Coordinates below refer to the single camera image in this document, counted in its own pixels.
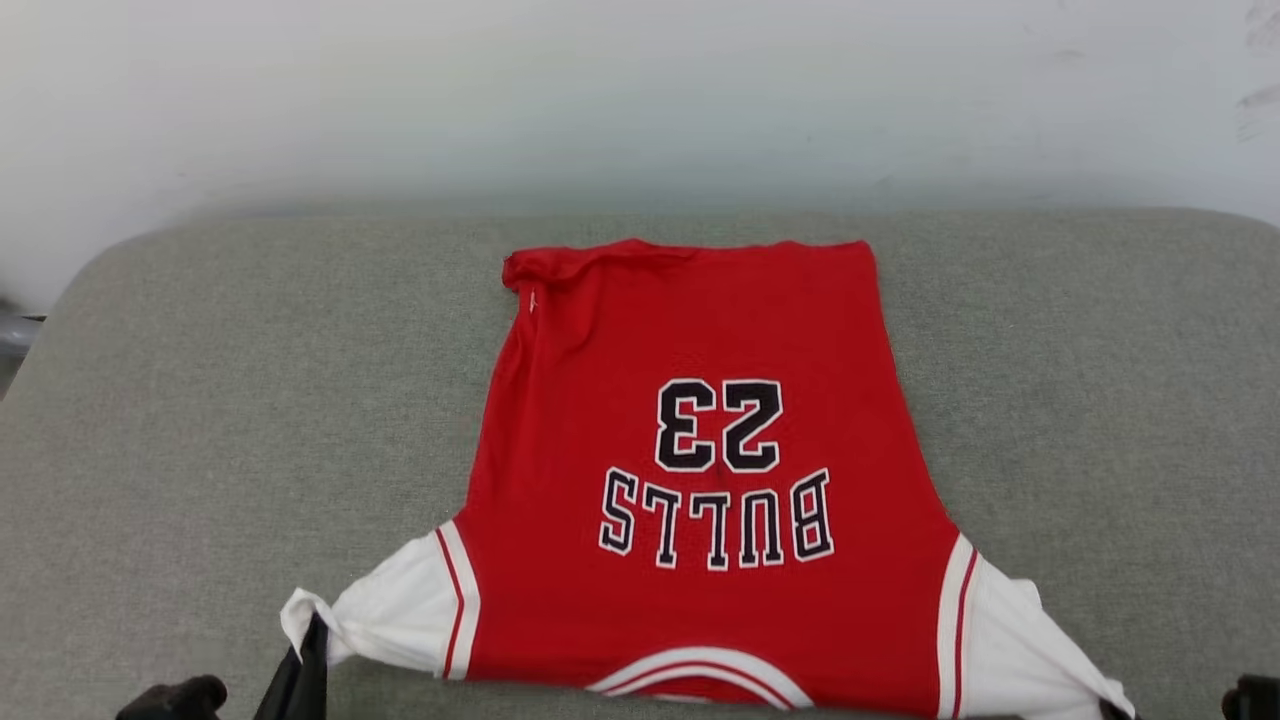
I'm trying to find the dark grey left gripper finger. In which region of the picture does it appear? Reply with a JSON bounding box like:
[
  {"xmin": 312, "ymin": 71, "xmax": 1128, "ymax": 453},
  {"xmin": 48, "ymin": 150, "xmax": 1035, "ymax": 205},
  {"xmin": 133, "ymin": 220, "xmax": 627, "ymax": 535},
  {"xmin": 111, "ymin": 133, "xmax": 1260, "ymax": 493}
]
[
  {"xmin": 254, "ymin": 645, "xmax": 303, "ymax": 720},
  {"xmin": 298, "ymin": 612, "xmax": 331, "ymax": 720}
]

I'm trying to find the grey fabric cushion surface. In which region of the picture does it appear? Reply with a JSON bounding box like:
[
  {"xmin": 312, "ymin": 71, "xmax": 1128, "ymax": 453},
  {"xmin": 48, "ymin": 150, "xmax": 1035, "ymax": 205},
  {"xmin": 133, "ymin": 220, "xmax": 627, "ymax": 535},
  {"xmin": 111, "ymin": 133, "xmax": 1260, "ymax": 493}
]
[{"xmin": 0, "ymin": 207, "xmax": 1280, "ymax": 720}]

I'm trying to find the grey metal stand leg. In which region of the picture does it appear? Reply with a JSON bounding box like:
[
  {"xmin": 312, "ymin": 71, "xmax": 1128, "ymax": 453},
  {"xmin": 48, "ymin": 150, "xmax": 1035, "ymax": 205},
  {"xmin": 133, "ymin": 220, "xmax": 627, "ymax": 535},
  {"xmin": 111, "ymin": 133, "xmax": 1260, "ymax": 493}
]
[{"xmin": 0, "ymin": 313, "xmax": 47, "ymax": 363}]

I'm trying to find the red Bulls 23 jersey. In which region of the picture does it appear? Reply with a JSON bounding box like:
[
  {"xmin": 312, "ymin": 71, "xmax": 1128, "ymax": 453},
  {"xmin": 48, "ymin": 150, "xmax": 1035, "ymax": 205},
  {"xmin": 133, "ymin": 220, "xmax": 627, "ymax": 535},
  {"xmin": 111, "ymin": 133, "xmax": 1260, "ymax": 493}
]
[{"xmin": 279, "ymin": 238, "xmax": 1137, "ymax": 720}]

